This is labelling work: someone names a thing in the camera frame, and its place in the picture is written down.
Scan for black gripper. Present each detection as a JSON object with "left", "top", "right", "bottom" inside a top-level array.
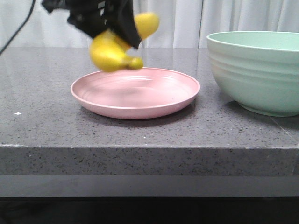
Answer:
[{"left": 41, "top": 0, "right": 141, "bottom": 49}]

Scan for yellow banana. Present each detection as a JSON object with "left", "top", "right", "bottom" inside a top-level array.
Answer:
[{"left": 89, "top": 12, "right": 159, "bottom": 72}]

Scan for pink plate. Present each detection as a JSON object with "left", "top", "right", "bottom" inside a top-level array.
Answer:
[{"left": 71, "top": 68, "right": 200, "bottom": 119}]

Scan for light green bowl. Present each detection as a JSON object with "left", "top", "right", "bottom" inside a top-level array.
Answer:
[{"left": 206, "top": 31, "right": 299, "bottom": 117}]

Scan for white curtain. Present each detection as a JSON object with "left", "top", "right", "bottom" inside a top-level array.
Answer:
[{"left": 0, "top": 0, "right": 299, "bottom": 48}]

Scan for black cable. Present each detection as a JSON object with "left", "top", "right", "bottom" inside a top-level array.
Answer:
[{"left": 0, "top": 0, "right": 36, "bottom": 56}]

